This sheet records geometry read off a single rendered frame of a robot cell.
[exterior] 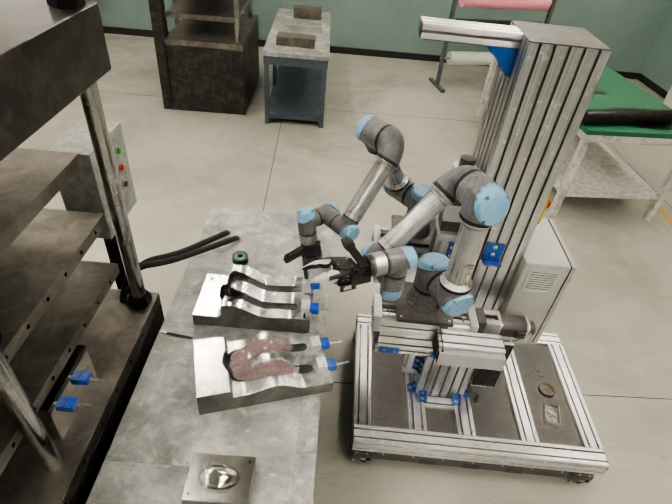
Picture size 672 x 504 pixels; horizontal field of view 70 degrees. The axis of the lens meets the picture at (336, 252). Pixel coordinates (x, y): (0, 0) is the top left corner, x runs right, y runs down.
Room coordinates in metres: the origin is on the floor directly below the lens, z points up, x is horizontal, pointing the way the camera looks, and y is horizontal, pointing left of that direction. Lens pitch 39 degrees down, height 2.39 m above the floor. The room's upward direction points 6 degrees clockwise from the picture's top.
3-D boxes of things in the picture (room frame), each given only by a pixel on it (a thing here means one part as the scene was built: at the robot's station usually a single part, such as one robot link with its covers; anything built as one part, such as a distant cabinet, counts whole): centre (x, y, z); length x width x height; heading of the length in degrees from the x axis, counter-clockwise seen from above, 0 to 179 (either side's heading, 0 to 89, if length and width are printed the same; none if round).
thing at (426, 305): (1.41, -0.38, 1.09); 0.15 x 0.15 x 0.10
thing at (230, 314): (1.50, 0.33, 0.87); 0.50 x 0.26 x 0.14; 92
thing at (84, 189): (1.69, 1.04, 0.74); 0.30 x 0.22 x 1.47; 2
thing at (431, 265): (1.40, -0.38, 1.20); 0.13 x 0.12 x 0.14; 26
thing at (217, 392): (1.14, 0.24, 0.86); 0.50 x 0.26 x 0.11; 109
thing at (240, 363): (1.15, 0.23, 0.90); 0.26 x 0.18 x 0.08; 109
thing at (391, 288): (1.19, -0.19, 1.34); 0.11 x 0.08 x 0.11; 26
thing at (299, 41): (6.07, 0.70, 0.46); 1.90 x 0.70 x 0.92; 4
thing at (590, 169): (4.97, -2.27, 0.51); 2.40 x 1.13 x 1.02; 8
